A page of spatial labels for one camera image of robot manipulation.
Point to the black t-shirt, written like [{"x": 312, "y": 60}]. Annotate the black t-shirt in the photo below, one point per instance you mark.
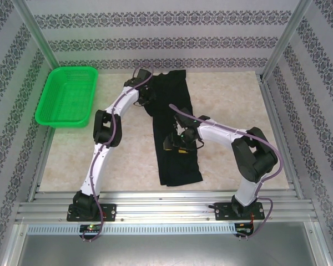
[{"x": 169, "y": 166}]

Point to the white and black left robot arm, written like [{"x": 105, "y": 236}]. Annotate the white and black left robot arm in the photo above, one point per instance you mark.
[{"x": 100, "y": 166}]

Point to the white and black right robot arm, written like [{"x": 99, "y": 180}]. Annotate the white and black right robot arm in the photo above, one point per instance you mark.
[{"x": 255, "y": 158}]

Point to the green plastic basket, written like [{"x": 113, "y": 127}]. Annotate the green plastic basket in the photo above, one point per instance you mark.
[{"x": 66, "y": 94}]

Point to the small controller board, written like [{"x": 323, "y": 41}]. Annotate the small controller board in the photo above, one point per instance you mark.
[
  {"x": 91, "y": 227},
  {"x": 244, "y": 227}
]

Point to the grey metal sheet panel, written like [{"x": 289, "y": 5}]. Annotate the grey metal sheet panel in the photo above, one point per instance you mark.
[{"x": 166, "y": 249}]

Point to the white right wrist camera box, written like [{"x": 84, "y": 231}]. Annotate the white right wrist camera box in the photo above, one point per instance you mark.
[{"x": 177, "y": 128}]

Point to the aluminium mounting rail frame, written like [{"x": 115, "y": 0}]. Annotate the aluminium mounting rail frame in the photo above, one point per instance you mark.
[{"x": 166, "y": 210}]

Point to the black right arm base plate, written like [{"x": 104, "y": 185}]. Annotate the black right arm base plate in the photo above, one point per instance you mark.
[{"x": 224, "y": 212}]

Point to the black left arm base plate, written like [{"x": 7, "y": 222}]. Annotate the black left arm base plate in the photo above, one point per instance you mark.
[{"x": 109, "y": 212}]

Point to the aluminium corner post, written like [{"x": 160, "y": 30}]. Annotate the aluminium corner post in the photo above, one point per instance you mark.
[
  {"x": 36, "y": 30},
  {"x": 287, "y": 33}
]

